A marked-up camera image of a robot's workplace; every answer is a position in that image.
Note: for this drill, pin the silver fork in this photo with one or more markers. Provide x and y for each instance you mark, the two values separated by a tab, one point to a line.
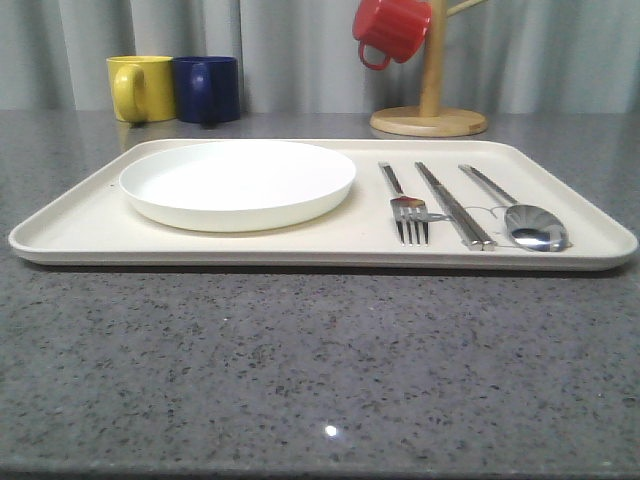
409	213

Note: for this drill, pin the white round plate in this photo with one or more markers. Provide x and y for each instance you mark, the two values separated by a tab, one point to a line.
238	185

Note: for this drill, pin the silver chopstick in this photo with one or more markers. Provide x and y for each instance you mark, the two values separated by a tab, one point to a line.
470	238
489	243

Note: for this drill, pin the silver spoon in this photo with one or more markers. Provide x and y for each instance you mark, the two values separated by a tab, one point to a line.
528	226

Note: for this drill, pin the beige rabbit serving tray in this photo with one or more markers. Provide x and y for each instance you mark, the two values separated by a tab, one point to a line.
93	224

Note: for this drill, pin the wooden mug tree stand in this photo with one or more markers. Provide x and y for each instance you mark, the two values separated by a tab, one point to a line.
429	118

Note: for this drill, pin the dark blue mug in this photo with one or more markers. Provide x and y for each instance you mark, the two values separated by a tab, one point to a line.
206	89

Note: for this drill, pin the red mug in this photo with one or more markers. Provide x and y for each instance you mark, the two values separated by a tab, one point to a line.
390	30

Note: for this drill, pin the yellow mug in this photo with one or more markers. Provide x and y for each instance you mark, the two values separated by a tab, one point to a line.
142	88

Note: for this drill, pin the grey curtain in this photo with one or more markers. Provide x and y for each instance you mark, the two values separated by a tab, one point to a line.
300	56

